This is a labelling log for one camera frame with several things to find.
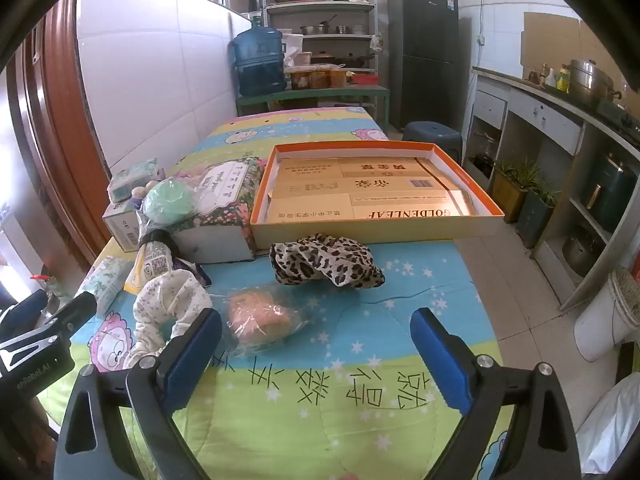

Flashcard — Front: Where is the dark green cooker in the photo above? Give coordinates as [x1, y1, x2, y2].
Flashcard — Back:
[580, 152, 638, 233]

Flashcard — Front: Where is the purple tissue packet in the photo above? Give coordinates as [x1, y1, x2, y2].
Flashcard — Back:
[172, 259, 211, 289]

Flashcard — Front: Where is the white plastic bag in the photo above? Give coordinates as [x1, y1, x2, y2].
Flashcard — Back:
[575, 372, 640, 476]

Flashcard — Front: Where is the small steel saucepan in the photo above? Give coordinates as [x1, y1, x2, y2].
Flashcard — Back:
[300, 15, 338, 37]

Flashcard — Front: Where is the floral tissue pack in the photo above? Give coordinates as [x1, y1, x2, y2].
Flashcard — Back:
[167, 157, 266, 266]

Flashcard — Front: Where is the blue water jug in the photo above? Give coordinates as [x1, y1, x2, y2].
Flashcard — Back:
[230, 15, 288, 97]

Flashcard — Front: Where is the green sponge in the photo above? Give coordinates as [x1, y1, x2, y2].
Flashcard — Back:
[141, 178, 198, 226]

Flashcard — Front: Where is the white packet with black band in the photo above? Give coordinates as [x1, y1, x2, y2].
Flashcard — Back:
[135, 229, 191, 286]

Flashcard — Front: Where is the gas stove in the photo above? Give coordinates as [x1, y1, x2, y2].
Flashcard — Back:
[597, 99, 640, 141]

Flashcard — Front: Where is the white floral scrunchie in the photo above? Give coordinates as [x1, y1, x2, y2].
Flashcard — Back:
[124, 269, 213, 368]

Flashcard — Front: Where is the pink sponge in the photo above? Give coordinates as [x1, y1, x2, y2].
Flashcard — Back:
[212, 282, 311, 358]

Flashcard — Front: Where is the metal shelf rack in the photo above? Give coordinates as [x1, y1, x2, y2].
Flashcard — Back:
[262, 0, 381, 91]

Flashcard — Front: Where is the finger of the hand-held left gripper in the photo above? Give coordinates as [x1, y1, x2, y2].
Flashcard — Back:
[30, 291, 98, 346]
[0, 290, 51, 333]

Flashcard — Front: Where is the wooden door frame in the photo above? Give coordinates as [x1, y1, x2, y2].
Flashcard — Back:
[7, 0, 113, 266]

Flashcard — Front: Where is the pale green tissue pack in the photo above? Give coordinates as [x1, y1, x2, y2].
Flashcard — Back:
[107, 158, 161, 204]

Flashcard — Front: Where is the steel cooking pot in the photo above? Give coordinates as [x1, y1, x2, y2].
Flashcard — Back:
[562, 232, 601, 277]

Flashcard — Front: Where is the cardboard sheet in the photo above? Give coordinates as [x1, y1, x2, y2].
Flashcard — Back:
[522, 11, 581, 83]

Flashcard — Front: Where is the orange-rimmed cardboard box tray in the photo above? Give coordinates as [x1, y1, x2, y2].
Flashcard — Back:
[248, 142, 506, 251]

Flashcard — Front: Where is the grey kitchen counter cabinet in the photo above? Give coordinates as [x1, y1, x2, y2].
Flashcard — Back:
[462, 66, 640, 311]

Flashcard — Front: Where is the small white carton box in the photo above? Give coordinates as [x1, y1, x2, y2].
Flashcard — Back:
[102, 202, 146, 252]

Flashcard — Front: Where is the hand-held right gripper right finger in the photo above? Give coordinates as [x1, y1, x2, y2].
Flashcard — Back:
[410, 307, 583, 480]

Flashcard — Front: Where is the printed cartoon blanket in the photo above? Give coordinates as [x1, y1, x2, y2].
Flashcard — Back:
[37, 106, 516, 480]

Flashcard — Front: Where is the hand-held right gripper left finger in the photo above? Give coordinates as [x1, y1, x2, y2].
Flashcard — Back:
[54, 307, 223, 480]

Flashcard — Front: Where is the potted plant in brown pot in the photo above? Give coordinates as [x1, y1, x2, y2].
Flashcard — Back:
[492, 157, 538, 223]

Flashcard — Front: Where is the green patterned tissue packet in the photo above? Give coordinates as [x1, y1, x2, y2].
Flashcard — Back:
[77, 256, 132, 318]

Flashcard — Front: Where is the green table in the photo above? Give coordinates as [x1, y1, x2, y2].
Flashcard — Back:
[236, 84, 392, 131]

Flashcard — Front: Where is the leopard print scrunchie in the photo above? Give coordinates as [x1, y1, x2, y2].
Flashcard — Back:
[269, 233, 387, 291]

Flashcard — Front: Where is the dark refrigerator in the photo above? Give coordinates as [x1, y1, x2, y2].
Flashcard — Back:
[387, 0, 461, 131]

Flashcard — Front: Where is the person's left hand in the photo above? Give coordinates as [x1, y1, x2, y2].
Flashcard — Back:
[17, 400, 57, 461]

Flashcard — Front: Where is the white bucket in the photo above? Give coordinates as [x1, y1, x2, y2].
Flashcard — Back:
[574, 266, 640, 363]

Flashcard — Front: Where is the steel pot with lid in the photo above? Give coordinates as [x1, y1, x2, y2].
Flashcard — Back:
[570, 59, 623, 108]

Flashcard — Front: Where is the potted plant in dark pot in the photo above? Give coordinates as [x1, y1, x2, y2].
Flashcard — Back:
[517, 180, 561, 248]

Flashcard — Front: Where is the blue plastic stool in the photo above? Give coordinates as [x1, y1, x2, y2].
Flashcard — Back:
[401, 121, 463, 163]

